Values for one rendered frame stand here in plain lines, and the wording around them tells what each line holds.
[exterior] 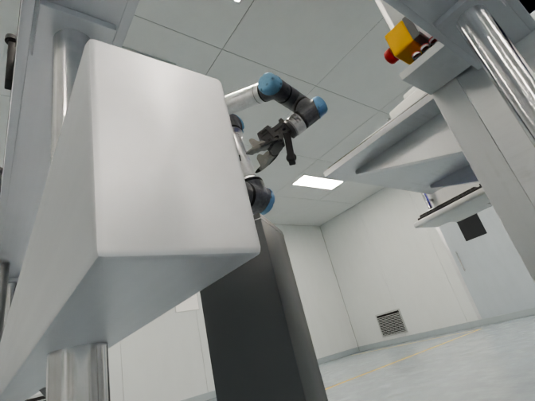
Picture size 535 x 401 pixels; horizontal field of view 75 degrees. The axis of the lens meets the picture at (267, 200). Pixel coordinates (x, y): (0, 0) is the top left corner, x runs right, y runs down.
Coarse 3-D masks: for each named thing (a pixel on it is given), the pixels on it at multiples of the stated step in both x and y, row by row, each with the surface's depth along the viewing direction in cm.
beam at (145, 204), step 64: (128, 64) 18; (64, 128) 21; (128, 128) 16; (192, 128) 19; (64, 192) 20; (128, 192) 15; (192, 192) 17; (64, 256) 18; (128, 256) 14; (192, 256) 16; (64, 320) 21; (128, 320) 25; (0, 384) 63
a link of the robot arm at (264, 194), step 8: (232, 120) 154; (240, 120) 160; (232, 128) 152; (240, 128) 156; (240, 136) 156; (240, 144) 149; (240, 152) 146; (248, 160) 146; (248, 168) 143; (248, 176) 139; (256, 176) 140; (256, 184) 137; (256, 192) 132; (264, 192) 136; (272, 192) 142; (256, 200) 132; (264, 200) 135; (272, 200) 139; (256, 208) 134; (264, 208) 137
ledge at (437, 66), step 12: (432, 48) 73; (444, 48) 71; (420, 60) 74; (432, 60) 74; (444, 60) 75; (456, 60) 76; (408, 72) 76; (420, 72) 77; (432, 72) 78; (444, 72) 79; (456, 72) 80; (420, 84) 81; (432, 84) 82; (444, 84) 83
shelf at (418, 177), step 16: (416, 112) 91; (432, 112) 93; (384, 128) 98; (400, 128) 97; (416, 128) 99; (368, 144) 102; (384, 144) 103; (352, 160) 108; (368, 160) 110; (432, 160) 122; (448, 160) 126; (464, 160) 130; (336, 176) 115; (352, 176) 118; (368, 176) 122; (384, 176) 125; (400, 176) 129; (416, 176) 133; (432, 176) 137; (416, 192) 150; (432, 192) 155
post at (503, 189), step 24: (432, 96) 86; (456, 96) 81; (456, 120) 81; (480, 120) 77; (480, 144) 76; (480, 168) 76; (504, 168) 73; (504, 192) 72; (504, 216) 72; (528, 216) 69; (528, 240) 68; (528, 264) 68
